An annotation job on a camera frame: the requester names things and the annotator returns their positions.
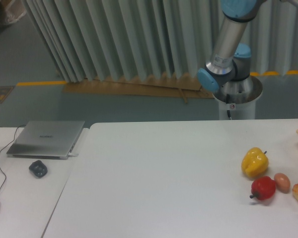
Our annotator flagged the brown egg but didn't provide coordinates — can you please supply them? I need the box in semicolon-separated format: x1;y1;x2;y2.
274;173;291;193

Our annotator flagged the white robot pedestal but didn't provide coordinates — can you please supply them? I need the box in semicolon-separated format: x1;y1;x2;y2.
213;76;263;120

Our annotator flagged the grey pleated curtain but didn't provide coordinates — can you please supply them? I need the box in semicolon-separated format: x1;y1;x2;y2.
23;0;298;82

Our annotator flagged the silver closed laptop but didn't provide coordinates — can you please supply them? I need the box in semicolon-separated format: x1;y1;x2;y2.
6;120;84;159

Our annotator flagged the yellow bell pepper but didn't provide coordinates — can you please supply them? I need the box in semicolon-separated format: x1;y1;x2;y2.
241;147;269;179

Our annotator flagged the black mouse cable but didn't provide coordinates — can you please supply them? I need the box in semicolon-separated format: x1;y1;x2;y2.
0;124;27;200

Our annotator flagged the flat brown cardboard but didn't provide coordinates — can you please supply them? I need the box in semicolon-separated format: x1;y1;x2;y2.
63;74;213;103

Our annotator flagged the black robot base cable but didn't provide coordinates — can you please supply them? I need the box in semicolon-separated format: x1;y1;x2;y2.
225;93;232;120

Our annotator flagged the red bell pepper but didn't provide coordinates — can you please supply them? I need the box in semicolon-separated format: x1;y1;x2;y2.
249;176;276;201

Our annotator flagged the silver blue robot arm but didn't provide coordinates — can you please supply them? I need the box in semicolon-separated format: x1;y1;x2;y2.
197;0;264;92

